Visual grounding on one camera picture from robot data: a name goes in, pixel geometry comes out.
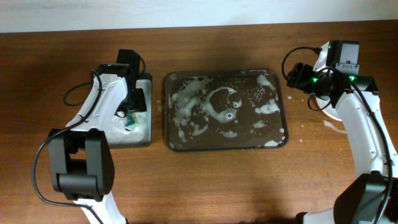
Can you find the green sponge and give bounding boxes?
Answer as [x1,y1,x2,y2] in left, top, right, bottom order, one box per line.
[124,113,139,131]

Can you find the white plate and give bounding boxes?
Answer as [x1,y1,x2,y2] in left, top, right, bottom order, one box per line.
[315,97,341,121]

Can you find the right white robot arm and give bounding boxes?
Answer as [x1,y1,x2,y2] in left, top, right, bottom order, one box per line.
[282,40,397,223]

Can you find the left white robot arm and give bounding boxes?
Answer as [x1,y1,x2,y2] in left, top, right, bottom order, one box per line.
[48,63,152,223]

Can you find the left black soapy tray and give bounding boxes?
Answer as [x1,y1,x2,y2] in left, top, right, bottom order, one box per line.
[106,72,152,149]

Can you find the centre black dish tray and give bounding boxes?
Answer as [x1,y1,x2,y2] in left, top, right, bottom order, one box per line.
[164,68,289,152]

